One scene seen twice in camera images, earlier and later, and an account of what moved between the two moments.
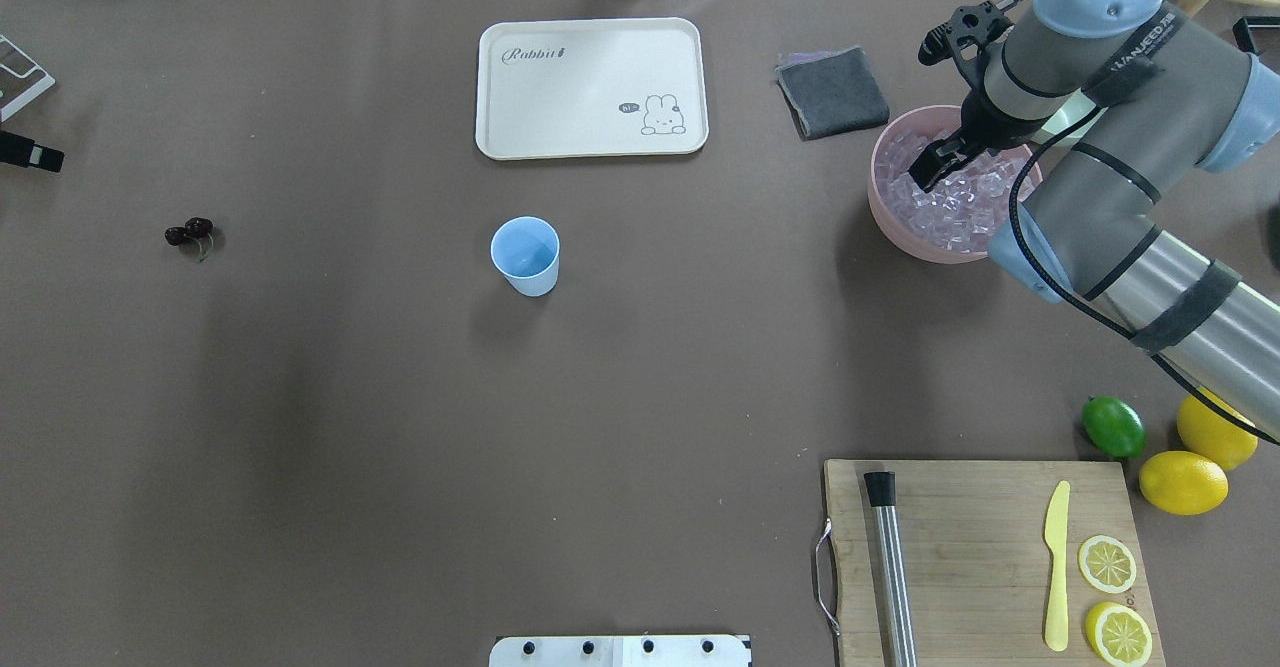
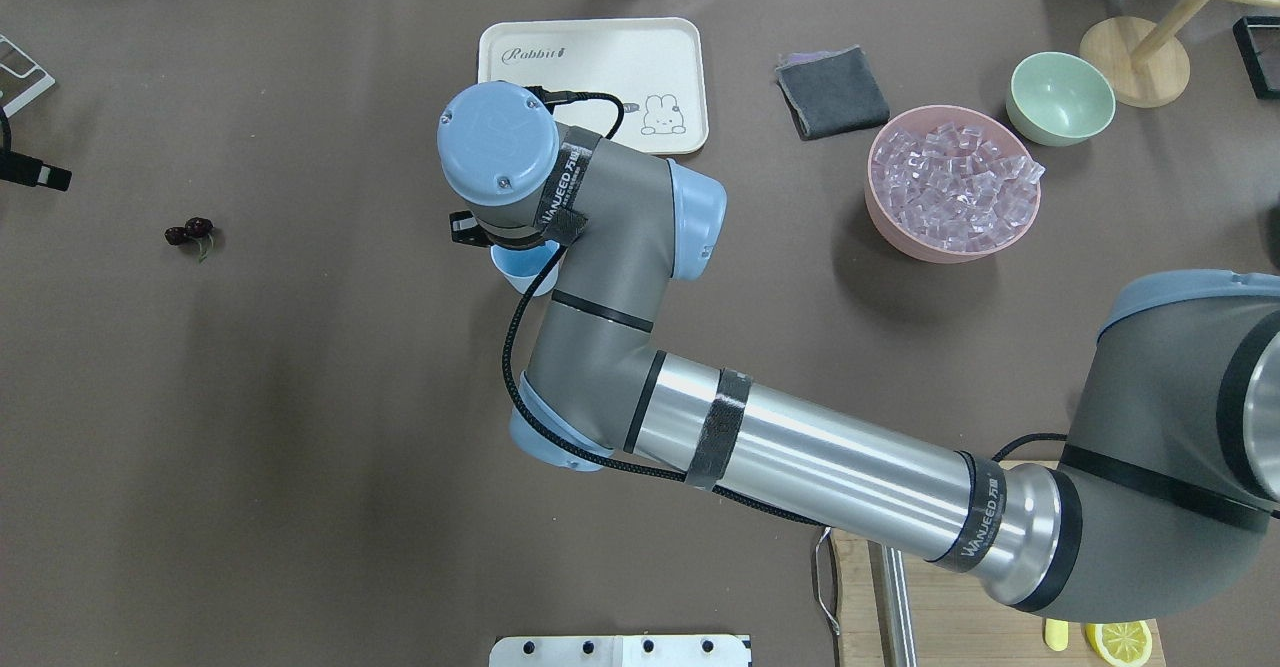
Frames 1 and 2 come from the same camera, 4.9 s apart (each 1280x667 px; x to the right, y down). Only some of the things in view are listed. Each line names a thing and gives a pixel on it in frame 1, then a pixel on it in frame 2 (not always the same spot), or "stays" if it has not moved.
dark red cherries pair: (199, 229) stays
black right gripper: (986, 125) → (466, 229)
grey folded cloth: (831, 93) stays
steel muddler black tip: (894, 583) stays
